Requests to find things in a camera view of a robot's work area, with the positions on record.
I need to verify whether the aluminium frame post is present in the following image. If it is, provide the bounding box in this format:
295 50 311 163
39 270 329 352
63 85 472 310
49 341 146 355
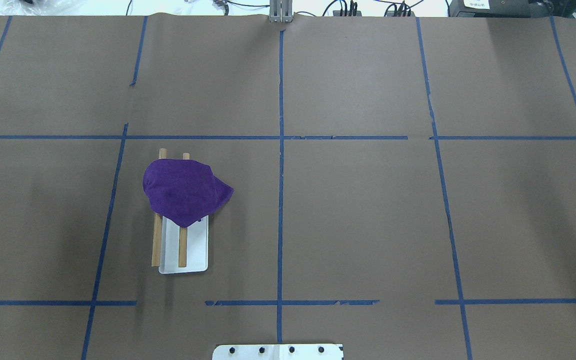
269 0 294 23

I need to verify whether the wooden rack bar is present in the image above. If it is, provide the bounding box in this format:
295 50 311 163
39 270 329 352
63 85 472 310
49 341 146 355
151 148 168 268
178 153 191 269

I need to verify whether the white towel rack base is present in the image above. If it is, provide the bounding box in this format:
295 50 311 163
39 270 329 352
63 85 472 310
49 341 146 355
158 216 210 275

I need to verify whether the inner wooden rack bar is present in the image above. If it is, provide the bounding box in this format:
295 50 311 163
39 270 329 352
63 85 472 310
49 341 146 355
178 153 191 269

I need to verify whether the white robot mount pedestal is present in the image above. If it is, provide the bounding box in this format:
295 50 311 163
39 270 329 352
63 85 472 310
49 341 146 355
211 343 345 360

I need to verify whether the purple towel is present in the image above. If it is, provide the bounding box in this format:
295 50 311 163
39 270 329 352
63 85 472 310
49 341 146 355
142 158 234 228

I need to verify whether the outer wooden rack bar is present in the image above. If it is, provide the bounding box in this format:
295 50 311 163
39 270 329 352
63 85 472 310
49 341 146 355
151 148 168 268

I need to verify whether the brown paper table cover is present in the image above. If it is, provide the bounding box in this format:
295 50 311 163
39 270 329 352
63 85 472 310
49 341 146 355
0 13 576 360

